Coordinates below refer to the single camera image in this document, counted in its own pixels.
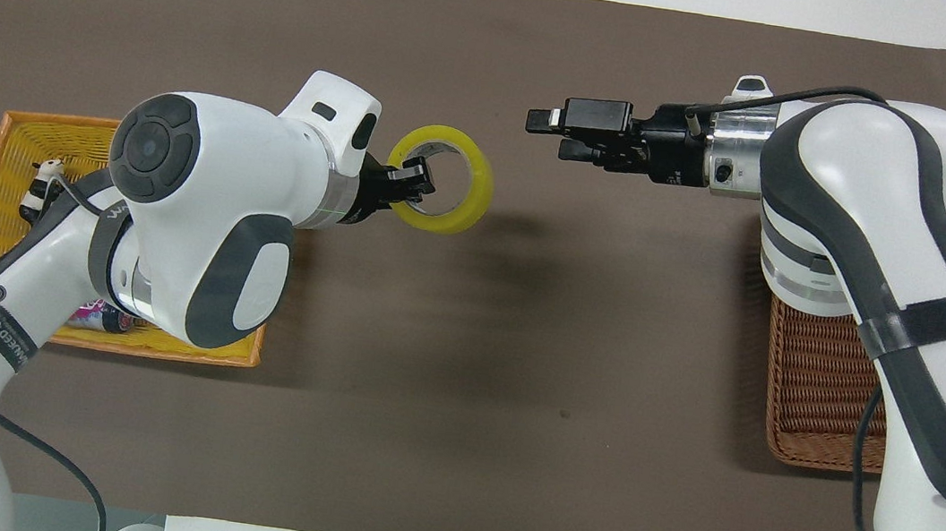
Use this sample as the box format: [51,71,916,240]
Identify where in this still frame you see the black cable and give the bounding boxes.
[634,66,940,531]
[0,162,151,531]

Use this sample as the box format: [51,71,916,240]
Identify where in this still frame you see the brown woven basket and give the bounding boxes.
[751,195,946,484]

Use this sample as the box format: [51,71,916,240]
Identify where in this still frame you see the black and white toy figure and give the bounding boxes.
[16,154,68,230]

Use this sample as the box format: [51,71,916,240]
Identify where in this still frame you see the yellow woven basket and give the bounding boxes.
[0,105,289,372]

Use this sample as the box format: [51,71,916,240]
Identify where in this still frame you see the pink and white tube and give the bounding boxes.
[63,298,137,338]

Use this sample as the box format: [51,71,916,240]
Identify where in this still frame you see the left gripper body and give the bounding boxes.
[349,152,394,229]

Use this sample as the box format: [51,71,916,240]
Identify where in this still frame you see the yellow tape roll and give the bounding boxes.
[378,118,502,242]

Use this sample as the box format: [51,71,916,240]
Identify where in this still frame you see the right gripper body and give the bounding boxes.
[624,96,718,191]

